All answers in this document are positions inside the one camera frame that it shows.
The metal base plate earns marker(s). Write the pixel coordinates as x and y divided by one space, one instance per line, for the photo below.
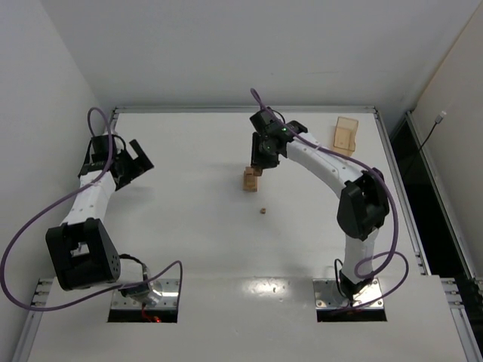
161 295
329 297

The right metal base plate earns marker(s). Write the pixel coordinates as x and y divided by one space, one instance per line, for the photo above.
329 297

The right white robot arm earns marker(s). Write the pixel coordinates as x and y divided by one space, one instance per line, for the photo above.
363 204

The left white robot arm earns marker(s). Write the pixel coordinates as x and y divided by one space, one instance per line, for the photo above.
81 250

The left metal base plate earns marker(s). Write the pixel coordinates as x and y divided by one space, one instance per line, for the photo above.
161 295

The clear amber plastic box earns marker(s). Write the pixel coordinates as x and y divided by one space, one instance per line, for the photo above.
344 136

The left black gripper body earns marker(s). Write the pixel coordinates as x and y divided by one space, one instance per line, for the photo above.
133 166

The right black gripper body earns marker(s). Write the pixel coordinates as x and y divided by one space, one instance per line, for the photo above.
262 159

